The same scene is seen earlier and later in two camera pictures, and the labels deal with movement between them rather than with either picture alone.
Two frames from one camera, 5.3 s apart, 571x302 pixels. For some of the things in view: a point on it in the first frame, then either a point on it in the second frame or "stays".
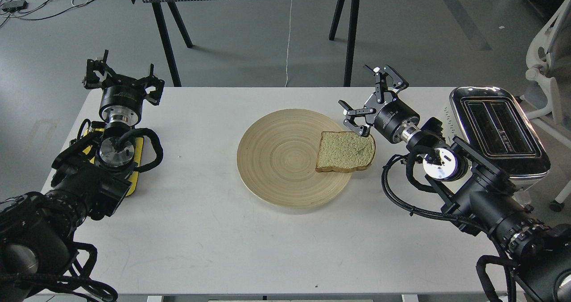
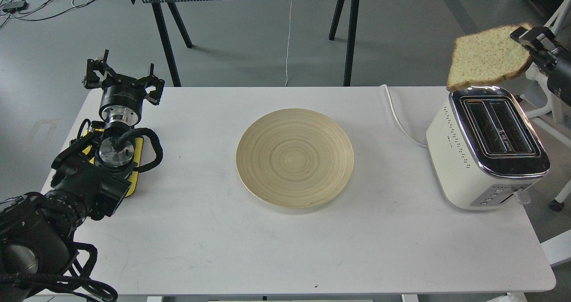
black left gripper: x=122 y=102 stays
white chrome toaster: x=491 y=120 stays
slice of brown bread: x=344 y=152 → x=489 y=55
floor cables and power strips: x=39 y=0 stays
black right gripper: x=393 y=118 → x=559 y=80
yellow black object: x=117 y=154 stays
